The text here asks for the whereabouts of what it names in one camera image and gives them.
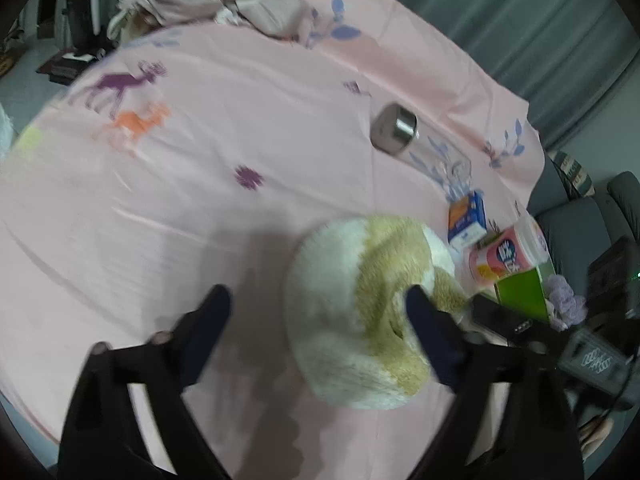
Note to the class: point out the patterned cushion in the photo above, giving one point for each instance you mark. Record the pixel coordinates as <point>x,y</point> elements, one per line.
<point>575,172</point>

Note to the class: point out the green box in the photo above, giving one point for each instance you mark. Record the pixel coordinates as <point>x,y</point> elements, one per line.
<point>520,290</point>

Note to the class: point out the yellow white fluffy towel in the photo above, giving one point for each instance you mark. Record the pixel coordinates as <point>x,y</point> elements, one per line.
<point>340,300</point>

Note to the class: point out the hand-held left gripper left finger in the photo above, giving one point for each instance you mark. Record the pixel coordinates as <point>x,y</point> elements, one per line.
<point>205,330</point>

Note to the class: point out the grey sofa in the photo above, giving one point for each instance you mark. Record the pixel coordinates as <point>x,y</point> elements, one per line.
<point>575,230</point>

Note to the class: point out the purple fluffy towel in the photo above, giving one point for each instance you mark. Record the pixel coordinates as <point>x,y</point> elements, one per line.
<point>565,300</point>

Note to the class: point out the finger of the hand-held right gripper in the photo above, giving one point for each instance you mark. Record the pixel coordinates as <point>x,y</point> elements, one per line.
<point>510,327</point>

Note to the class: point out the pink paper cup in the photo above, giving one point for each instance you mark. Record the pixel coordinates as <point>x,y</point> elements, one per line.
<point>505,255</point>

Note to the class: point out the glass bottle with metal lid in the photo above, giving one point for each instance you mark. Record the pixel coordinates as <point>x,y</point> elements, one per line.
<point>395,127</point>

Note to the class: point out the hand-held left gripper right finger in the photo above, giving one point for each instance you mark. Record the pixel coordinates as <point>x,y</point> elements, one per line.
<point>432,340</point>

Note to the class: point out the black stand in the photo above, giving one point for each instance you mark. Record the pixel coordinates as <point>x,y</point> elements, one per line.
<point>80,10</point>

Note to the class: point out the person's right hand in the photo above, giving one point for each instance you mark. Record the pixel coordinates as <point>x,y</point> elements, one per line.
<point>597,435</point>

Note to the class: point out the small blue box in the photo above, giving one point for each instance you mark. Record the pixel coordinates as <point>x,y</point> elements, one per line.
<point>467,220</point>

